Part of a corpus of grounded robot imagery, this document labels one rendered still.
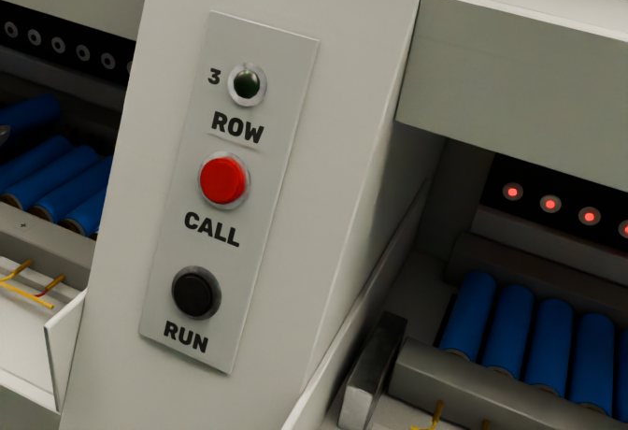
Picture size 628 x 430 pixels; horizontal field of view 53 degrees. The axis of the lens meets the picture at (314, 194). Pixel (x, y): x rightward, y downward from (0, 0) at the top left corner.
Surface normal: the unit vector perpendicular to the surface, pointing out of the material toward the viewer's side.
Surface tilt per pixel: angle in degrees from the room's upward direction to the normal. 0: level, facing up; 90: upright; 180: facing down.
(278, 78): 90
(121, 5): 111
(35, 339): 21
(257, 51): 90
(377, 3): 90
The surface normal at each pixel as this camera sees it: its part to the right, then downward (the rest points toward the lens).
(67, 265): -0.40, 0.47
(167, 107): -0.32, 0.14
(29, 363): 0.13, -0.82
